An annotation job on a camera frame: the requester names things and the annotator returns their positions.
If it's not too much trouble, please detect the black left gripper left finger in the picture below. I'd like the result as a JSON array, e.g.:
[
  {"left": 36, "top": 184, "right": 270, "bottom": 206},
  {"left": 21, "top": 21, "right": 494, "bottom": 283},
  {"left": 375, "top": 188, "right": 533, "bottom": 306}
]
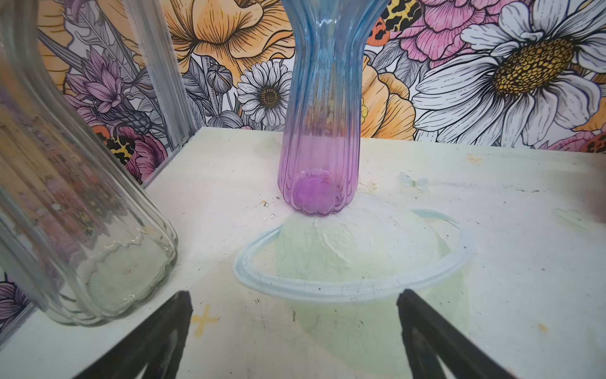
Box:
[{"left": 76, "top": 291, "right": 193, "bottom": 378}]

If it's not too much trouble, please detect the clear ribbed glass vase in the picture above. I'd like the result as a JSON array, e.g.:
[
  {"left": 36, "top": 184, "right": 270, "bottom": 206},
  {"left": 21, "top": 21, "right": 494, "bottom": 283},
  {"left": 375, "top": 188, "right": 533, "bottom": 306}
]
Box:
[{"left": 1, "top": 1, "right": 178, "bottom": 325}]

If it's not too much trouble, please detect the blue purple glass vase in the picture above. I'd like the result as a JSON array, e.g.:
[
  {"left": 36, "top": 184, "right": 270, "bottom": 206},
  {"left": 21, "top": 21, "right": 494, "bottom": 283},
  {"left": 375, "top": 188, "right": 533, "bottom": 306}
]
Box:
[{"left": 278, "top": 0, "right": 387, "bottom": 216}]

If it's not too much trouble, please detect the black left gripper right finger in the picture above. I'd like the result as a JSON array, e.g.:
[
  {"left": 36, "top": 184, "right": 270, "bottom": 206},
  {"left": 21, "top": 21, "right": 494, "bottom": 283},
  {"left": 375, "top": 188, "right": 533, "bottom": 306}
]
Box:
[{"left": 397, "top": 289, "right": 514, "bottom": 379}]

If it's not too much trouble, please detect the left aluminium corner post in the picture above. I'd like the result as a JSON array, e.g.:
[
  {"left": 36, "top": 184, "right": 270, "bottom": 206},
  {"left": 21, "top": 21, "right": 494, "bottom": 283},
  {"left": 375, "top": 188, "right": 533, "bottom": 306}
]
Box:
[{"left": 123, "top": 0, "right": 197, "bottom": 148}]

